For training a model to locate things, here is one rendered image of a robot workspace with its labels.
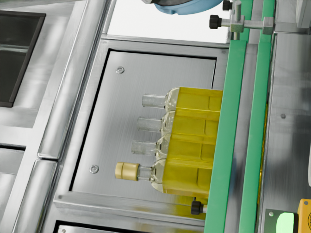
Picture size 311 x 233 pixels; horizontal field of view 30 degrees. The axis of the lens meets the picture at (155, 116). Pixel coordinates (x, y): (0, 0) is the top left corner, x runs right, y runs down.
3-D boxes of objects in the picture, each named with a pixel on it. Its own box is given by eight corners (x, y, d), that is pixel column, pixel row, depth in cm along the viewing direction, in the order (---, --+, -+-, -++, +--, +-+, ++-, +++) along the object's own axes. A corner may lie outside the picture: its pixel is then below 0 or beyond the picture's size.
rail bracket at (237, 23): (270, 55, 123) (210, 50, 125) (276, -2, 109) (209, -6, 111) (268, 66, 121) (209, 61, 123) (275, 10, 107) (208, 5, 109)
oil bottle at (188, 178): (260, 180, 115) (154, 167, 118) (262, 167, 110) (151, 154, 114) (258, 205, 112) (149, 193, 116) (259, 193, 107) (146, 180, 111)
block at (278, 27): (304, 52, 120) (270, 49, 121) (310, 20, 112) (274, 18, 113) (304, 65, 118) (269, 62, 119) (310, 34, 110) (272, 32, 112)
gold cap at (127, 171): (136, 185, 114) (115, 182, 115) (140, 174, 117) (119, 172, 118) (136, 170, 113) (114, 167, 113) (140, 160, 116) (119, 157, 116)
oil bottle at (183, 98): (266, 107, 124) (168, 98, 128) (268, 93, 119) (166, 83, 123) (264, 130, 121) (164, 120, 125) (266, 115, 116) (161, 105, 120)
